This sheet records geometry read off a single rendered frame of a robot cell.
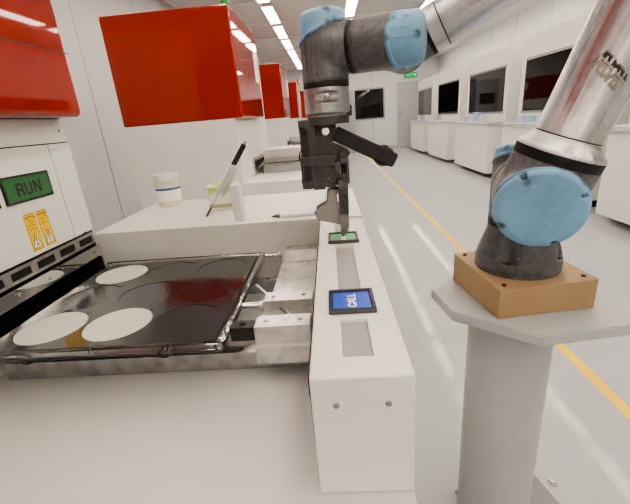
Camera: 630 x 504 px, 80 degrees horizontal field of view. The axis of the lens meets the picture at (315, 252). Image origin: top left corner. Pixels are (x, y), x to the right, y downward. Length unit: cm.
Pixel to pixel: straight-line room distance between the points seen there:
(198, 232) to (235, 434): 52
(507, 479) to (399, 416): 68
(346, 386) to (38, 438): 43
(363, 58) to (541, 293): 49
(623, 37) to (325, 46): 37
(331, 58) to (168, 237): 54
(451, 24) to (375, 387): 58
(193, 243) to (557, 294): 75
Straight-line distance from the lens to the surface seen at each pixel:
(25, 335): 74
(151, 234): 96
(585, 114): 60
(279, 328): 54
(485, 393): 90
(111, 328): 67
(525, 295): 75
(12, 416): 71
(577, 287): 80
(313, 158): 65
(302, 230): 86
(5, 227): 84
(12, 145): 88
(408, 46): 61
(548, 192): 58
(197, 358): 63
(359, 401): 37
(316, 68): 65
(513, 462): 101
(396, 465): 43
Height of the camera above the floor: 118
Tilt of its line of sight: 19 degrees down
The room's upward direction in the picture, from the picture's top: 5 degrees counter-clockwise
